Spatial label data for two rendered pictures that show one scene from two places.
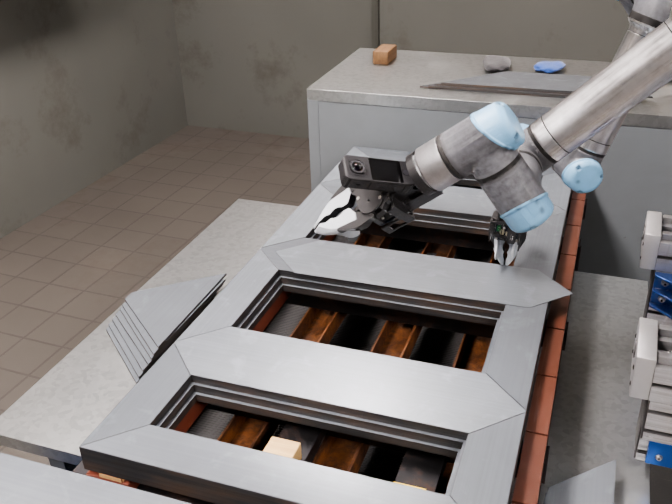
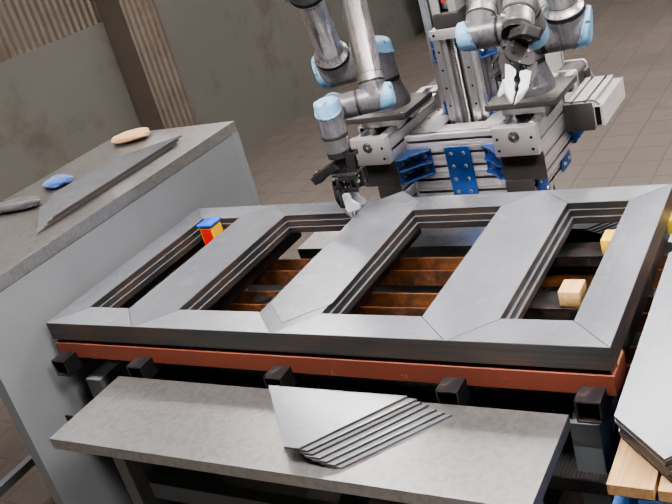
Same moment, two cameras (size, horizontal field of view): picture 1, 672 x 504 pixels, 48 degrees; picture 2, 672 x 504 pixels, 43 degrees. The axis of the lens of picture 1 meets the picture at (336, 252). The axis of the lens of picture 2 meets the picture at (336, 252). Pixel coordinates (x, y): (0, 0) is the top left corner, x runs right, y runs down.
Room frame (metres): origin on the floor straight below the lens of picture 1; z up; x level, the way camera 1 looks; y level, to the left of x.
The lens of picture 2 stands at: (1.12, 1.88, 1.79)
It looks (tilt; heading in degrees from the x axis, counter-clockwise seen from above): 23 degrees down; 284
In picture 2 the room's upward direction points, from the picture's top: 16 degrees counter-clockwise
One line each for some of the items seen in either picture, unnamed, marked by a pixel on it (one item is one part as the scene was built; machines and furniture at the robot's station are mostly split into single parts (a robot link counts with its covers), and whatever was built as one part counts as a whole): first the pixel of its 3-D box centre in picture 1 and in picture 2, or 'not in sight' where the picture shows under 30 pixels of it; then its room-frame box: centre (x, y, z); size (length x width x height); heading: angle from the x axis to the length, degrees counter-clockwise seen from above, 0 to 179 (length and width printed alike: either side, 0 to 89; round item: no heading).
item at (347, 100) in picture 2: not in sight; (338, 107); (1.61, -0.51, 1.17); 0.11 x 0.11 x 0.08; 4
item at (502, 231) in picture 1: (507, 214); (346, 170); (1.61, -0.41, 1.02); 0.09 x 0.08 x 0.12; 160
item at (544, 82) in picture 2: not in sight; (527, 74); (1.06, -0.73, 1.09); 0.15 x 0.15 x 0.10
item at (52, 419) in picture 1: (184, 299); (280, 433); (1.73, 0.41, 0.74); 1.20 x 0.26 x 0.03; 160
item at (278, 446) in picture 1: (281, 455); (572, 293); (1.07, 0.11, 0.79); 0.06 x 0.05 x 0.04; 70
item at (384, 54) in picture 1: (384, 54); not in sight; (2.92, -0.21, 1.08); 0.12 x 0.06 x 0.05; 158
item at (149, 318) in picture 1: (153, 317); (335, 426); (1.59, 0.46, 0.77); 0.45 x 0.20 x 0.04; 160
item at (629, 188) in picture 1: (485, 249); (174, 338); (2.37, -0.53, 0.51); 1.30 x 0.04 x 1.01; 70
